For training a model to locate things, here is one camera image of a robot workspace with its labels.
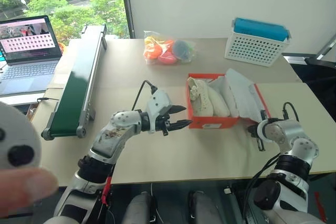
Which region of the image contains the grey rounded shape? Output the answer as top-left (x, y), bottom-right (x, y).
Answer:
top-left (121, 191), bottom-right (156, 224)

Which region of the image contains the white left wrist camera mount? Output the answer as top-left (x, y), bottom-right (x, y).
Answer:
top-left (145, 89), bottom-right (173, 133)

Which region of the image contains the clear bag of colourful toys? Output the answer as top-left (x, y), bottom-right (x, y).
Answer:
top-left (143, 30), bottom-right (197, 66)

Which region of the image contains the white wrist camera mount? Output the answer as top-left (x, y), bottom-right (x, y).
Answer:
top-left (145, 89), bottom-right (173, 133)
top-left (256, 118), bottom-right (292, 144)

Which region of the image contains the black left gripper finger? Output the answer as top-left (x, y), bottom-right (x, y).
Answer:
top-left (168, 120), bottom-right (194, 132)
top-left (170, 104), bottom-right (187, 115)

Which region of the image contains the orange shoe box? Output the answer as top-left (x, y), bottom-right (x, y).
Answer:
top-left (186, 72), bottom-right (272, 130)

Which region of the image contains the white lace-up shoe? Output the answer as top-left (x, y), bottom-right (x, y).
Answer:
top-left (188, 77), bottom-right (215, 117)
top-left (206, 83), bottom-right (232, 118)

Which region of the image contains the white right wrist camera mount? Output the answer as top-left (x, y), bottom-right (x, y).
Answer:
top-left (256, 118), bottom-right (292, 144)

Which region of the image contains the open grey laptop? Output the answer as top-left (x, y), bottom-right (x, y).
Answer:
top-left (0, 15), bottom-right (64, 97)

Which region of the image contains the white perforated plastic basket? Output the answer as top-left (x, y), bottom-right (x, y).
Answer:
top-left (224, 17), bottom-right (291, 68)

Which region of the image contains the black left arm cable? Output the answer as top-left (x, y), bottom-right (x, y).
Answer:
top-left (131, 79), bottom-right (159, 112)

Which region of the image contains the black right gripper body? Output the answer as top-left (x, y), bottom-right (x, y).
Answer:
top-left (247, 124), bottom-right (261, 139)

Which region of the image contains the person's bare hand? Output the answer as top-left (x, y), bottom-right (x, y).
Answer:
top-left (0, 167), bottom-right (59, 212)

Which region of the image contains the thin white cable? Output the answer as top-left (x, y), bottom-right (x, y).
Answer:
top-left (150, 182), bottom-right (159, 224)

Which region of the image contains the white controller with black buttons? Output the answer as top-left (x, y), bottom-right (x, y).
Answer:
top-left (0, 100), bottom-right (43, 170)

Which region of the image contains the dark window frame post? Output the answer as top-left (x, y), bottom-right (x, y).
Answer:
top-left (119, 0), bottom-right (136, 39)

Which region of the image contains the white tissue paper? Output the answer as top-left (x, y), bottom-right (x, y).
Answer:
top-left (209, 68), bottom-right (264, 124)

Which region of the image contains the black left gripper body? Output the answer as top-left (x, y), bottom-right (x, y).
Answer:
top-left (154, 104), bottom-right (175, 137)

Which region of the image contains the green conveyor belt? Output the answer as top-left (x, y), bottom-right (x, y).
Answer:
top-left (40, 23), bottom-right (108, 141)

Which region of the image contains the red strap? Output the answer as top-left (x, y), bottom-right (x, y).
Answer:
top-left (102, 173), bottom-right (114, 207)
top-left (313, 191), bottom-right (328, 222)

